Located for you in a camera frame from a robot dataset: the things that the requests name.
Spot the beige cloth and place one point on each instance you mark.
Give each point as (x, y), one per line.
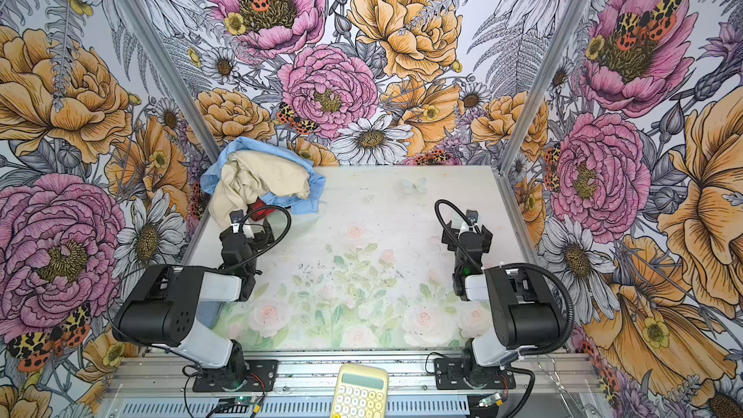
(247, 176)

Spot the green circuit board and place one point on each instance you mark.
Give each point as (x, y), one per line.
(239, 405)
(495, 399)

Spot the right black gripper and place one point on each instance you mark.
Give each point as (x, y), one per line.
(467, 235)

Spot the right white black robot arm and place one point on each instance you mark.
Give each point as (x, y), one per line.
(532, 312)

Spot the light blue cloth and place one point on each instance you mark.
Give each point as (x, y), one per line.
(297, 206)

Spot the right aluminium frame post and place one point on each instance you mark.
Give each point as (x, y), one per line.
(563, 33)

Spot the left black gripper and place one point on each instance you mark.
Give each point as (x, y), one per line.
(237, 235)

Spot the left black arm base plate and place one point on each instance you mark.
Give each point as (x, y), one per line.
(254, 376)

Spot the right green circuit board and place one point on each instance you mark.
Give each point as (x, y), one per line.
(495, 399)

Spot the yellow calculator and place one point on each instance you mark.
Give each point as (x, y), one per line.
(360, 392)

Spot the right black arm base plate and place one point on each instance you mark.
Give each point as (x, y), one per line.
(453, 374)

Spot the aluminium frame post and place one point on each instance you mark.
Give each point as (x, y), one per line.
(563, 33)
(147, 32)

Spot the red black plaid cloth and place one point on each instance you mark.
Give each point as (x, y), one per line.
(258, 211)

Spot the left aluminium frame post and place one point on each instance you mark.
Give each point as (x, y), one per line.
(147, 32)

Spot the left green circuit board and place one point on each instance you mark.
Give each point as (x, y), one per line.
(239, 405)

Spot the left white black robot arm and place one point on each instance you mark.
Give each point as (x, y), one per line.
(162, 310)

